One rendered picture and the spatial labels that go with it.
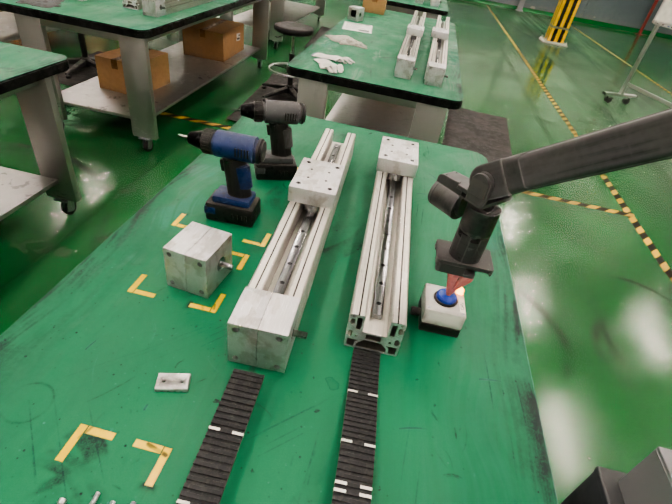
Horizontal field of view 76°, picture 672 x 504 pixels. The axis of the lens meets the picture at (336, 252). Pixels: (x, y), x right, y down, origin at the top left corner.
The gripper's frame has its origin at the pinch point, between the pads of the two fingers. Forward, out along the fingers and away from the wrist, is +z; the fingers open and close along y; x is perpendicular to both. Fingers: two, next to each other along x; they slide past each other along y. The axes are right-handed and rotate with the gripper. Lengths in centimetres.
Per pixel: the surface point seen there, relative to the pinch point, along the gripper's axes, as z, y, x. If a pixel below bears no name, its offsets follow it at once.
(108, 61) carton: 48, 210, -219
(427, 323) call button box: 6.2, 2.6, 3.9
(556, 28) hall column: 64, -284, -960
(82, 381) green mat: 9, 57, 31
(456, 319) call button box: 3.3, -2.3, 4.1
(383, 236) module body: 2.9, 13.8, -17.6
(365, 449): 4.6, 12.2, 33.1
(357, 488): 4.6, 12.7, 38.7
